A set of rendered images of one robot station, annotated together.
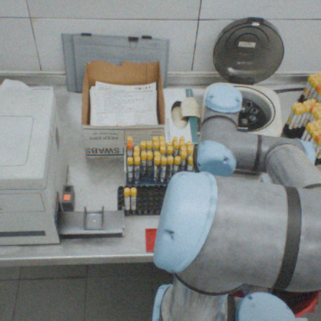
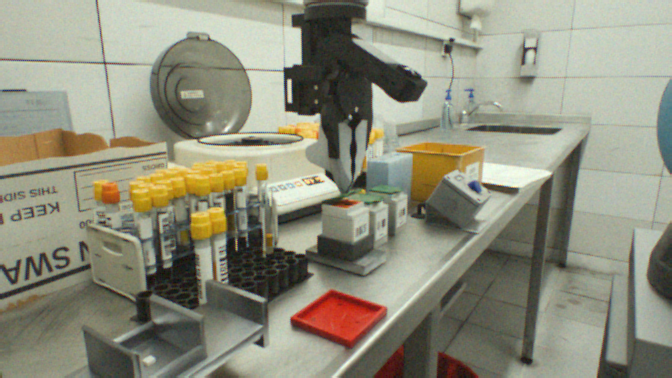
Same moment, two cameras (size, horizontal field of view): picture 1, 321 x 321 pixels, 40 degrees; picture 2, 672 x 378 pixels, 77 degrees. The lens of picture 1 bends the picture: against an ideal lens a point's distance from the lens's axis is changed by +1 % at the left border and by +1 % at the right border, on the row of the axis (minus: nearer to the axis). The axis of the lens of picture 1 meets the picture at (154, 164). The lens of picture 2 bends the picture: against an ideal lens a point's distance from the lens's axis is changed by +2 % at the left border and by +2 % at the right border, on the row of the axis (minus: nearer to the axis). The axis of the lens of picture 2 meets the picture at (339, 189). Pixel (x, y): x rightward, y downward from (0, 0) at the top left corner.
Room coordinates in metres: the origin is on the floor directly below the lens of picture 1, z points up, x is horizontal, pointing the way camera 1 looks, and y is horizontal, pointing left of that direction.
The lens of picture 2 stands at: (0.36, 0.26, 1.10)
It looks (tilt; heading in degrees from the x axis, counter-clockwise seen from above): 14 degrees down; 309
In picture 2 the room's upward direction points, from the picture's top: straight up
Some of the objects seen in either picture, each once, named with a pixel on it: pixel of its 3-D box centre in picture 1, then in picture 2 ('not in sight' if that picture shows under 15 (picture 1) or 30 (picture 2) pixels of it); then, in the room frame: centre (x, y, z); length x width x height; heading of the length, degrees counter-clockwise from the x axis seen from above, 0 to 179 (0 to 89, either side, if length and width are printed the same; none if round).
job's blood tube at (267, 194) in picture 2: not in sight; (268, 231); (0.71, -0.05, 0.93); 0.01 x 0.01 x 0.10; 6
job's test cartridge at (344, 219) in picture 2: not in sight; (345, 227); (0.67, -0.14, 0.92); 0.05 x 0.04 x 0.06; 4
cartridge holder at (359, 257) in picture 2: not in sight; (345, 247); (0.67, -0.14, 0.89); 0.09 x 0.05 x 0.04; 4
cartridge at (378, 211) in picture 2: not in sight; (366, 220); (0.69, -0.20, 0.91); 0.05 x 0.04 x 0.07; 6
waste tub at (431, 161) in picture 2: not in sight; (439, 172); (0.73, -0.51, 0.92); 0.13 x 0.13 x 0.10; 3
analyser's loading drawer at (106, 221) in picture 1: (85, 220); (114, 373); (0.61, 0.17, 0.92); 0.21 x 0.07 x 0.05; 96
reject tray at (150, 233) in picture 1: (157, 239); (339, 315); (0.59, -0.02, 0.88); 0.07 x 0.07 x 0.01; 6
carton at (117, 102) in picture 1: (123, 108); (23, 199); (1.01, 0.11, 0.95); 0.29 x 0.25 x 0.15; 6
